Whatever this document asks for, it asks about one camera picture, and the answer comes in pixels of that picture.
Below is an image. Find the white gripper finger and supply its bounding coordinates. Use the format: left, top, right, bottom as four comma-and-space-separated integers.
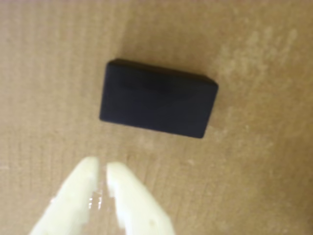
107, 162, 176, 235
29, 157, 100, 235

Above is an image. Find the black rectangular block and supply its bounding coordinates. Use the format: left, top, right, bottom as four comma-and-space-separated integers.
99, 58, 219, 140

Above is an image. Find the brown cardboard sheet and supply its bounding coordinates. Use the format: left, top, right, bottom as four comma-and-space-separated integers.
0, 0, 313, 235

